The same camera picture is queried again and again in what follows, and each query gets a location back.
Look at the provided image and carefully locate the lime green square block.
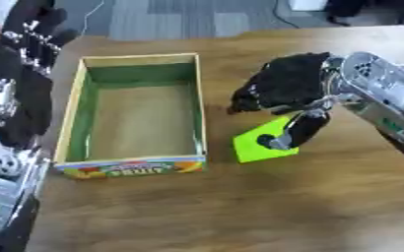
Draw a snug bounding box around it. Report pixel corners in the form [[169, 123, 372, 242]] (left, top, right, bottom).
[[231, 114, 301, 164]]

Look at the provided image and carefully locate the white cable on floor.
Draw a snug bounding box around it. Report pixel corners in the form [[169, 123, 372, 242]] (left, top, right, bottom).
[[79, 0, 107, 37]]

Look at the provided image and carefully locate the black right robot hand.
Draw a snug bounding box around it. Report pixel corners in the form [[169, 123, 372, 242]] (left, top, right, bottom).
[[226, 51, 335, 151]]

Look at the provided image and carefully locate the black cable on floor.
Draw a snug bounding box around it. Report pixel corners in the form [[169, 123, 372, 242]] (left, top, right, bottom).
[[271, 0, 301, 30]]

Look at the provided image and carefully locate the cardboard box with green inside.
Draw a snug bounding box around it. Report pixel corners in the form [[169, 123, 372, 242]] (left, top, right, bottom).
[[51, 52, 209, 180]]

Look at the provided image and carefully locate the white box on floor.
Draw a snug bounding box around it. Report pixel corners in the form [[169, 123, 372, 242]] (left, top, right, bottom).
[[286, 0, 330, 12]]

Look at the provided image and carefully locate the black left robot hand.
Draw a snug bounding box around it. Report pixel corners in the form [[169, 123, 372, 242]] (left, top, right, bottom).
[[0, 0, 80, 151]]

